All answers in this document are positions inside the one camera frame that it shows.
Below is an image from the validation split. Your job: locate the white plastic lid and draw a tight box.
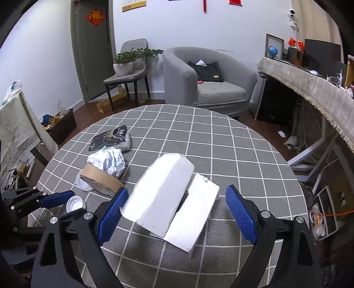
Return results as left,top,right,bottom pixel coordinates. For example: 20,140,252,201
65,195,86,213

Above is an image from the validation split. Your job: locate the brown tape roll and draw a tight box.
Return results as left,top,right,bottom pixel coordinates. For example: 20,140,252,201
80,164,124,197

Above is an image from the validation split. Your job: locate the white paper ball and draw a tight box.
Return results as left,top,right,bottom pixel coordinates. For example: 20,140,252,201
87,146,125,178

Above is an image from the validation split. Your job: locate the white carton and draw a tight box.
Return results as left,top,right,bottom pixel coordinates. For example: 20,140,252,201
121,153,220,253

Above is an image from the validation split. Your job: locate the grey checked round tablecloth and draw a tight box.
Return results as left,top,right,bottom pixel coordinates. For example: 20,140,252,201
28,104,307,287

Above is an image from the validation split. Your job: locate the black storage box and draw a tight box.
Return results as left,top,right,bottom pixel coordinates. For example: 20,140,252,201
47,109,77,145

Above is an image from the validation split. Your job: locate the beige tablecloth side table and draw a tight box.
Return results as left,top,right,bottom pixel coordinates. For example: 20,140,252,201
1,91,58,182

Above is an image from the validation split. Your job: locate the black silver foil packet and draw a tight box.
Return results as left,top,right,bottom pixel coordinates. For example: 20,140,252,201
88,125,131,152

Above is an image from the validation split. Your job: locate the cardboard box on floor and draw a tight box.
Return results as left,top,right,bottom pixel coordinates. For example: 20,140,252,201
97,88,129,113

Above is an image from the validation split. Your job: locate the white plastic bag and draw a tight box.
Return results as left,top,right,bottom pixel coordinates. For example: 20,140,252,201
2,80,22,106

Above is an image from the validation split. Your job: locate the grey armchair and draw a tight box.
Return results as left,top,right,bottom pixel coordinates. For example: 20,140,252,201
162,47,257,118

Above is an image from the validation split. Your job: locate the beige fringed desk cloth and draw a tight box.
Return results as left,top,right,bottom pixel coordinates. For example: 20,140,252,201
258,57,353,150

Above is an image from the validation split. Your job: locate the black handbag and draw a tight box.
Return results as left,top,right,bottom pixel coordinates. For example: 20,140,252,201
188,61,224,82

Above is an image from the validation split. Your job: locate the grey dining chair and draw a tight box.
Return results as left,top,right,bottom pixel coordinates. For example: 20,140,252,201
103,38,151,111

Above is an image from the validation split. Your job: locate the potted green plant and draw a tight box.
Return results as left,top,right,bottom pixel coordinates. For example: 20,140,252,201
114,48,164,76

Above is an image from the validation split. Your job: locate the small blue globe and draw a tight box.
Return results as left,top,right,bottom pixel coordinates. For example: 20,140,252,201
268,46,278,59

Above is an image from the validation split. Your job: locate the grey door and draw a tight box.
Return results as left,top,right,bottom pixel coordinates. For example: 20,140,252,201
70,1,114,103

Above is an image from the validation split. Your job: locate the black monitor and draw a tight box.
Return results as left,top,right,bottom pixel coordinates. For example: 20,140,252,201
304,39,341,76

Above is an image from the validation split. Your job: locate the red diamond fu sticker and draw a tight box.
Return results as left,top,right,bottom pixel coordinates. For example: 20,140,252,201
87,9,106,26

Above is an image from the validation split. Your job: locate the right red scroll hanging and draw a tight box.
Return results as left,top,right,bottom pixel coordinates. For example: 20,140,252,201
229,0,242,7

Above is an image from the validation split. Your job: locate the red chinese knot ornament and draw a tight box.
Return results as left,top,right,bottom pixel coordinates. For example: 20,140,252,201
203,0,207,13

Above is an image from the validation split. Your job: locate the picture frame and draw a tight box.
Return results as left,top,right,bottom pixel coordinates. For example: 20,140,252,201
265,34,284,60

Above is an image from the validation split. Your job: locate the white security camera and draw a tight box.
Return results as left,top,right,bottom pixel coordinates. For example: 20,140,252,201
289,8,296,23

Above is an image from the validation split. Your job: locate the wall calendar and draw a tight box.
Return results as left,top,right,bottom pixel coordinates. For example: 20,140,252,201
121,0,146,12

